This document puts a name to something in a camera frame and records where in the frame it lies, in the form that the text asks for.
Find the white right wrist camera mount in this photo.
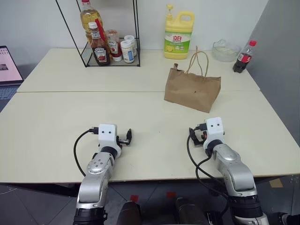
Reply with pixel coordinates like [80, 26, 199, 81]
[202, 116, 225, 149]

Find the white capped seasoning jar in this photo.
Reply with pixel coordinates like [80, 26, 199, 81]
[120, 40, 135, 64]
[124, 35, 137, 57]

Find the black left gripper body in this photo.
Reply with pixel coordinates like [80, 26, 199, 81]
[116, 135, 128, 149]

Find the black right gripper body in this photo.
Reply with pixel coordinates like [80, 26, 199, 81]
[196, 129, 207, 143]

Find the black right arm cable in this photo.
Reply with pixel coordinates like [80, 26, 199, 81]
[186, 123, 232, 198]

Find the cola bottle with red cap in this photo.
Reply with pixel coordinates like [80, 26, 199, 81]
[232, 40, 258, 74]

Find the small ketchup squeeze bottle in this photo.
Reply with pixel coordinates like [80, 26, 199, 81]
[105, 29, 123, 62]

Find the dark rounded shape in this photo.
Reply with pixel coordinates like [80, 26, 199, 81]
[116, 201, 142, 225]

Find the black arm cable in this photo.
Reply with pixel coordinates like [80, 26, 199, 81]
[186, 123, 232, 198]
[73, 126, 99, 177]

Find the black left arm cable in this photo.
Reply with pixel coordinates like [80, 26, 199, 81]
[73, 126, 99, 177]

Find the brown paper bag with handles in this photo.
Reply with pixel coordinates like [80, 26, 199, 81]
[164, 46, 222, 114]

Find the black wire rack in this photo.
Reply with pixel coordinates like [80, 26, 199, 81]
[55, 0, 141, 68]

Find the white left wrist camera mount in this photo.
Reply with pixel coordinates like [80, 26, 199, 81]
[97, 124, 118, 149]

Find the open laptop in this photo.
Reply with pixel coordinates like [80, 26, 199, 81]
[0, 45, 25, 101]

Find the cooking oil bottle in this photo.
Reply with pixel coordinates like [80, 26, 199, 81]
[80, 0, 104, 45]

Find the large ketchup bottle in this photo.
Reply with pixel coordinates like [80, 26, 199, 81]
[88, 22, 112, 67]

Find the yellow dish soap jug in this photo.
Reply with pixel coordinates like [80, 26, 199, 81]
[164, 4, 195, 60]

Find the clear glass bowl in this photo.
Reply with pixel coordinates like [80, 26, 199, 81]
[212, 38, 242, 63]

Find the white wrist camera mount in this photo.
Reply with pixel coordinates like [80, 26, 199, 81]
[97, 124, 118, 149]
[202, 116, 225, 149]

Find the dark shoe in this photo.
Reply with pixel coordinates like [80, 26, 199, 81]
[282, 212, 300, 225]

